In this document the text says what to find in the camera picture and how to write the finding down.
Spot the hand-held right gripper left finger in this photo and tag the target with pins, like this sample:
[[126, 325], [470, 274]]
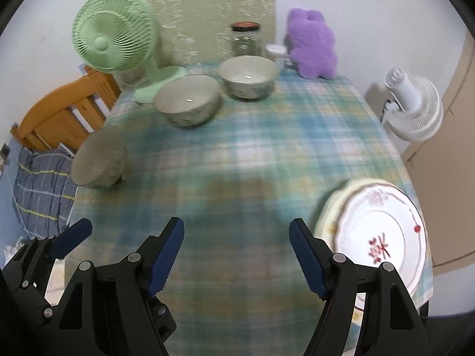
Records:
[[167, 257]]

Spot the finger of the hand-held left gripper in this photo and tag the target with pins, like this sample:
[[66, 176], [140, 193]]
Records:
[[72, 237], [163, 320]]

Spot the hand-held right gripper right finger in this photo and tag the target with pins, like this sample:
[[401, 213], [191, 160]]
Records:
[[308, 259]]

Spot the scalloped yellow floral plate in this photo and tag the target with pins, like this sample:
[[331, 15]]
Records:
[[323, 226]]

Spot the white plate red pattern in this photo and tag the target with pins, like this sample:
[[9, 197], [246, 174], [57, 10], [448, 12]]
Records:
[[374, 226]]

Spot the grey floral ceramic bowl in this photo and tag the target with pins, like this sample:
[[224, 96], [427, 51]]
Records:
[[98, 159], [185, 100], [246, 76]]

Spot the grey plaid pillow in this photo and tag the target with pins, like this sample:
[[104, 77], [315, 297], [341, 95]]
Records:
[[40, 189]]

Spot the white ruffled cloth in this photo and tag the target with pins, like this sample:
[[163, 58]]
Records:
[[12, 253]]

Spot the plaid tablecloth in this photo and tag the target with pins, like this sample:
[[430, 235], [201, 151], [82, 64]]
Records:
[[259, 163]]

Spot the wooden headboard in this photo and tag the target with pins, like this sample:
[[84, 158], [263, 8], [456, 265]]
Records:
[[59, 115]]

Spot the white clip fan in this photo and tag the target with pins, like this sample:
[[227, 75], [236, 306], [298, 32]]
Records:
[[415, 107]]

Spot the green desk fan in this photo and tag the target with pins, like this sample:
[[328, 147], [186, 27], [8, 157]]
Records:
[[111, 33]]

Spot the cotton swab container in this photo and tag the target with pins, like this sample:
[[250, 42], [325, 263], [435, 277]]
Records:
[[276, 53]]

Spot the purple plush toy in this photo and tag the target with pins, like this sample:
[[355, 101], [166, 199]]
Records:
[[311, 44]]

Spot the glass jar with dark lid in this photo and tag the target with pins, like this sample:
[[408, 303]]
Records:
[[245, 40]]

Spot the green sheep-print mat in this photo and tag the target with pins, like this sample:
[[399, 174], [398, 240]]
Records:
[[207, 18]]

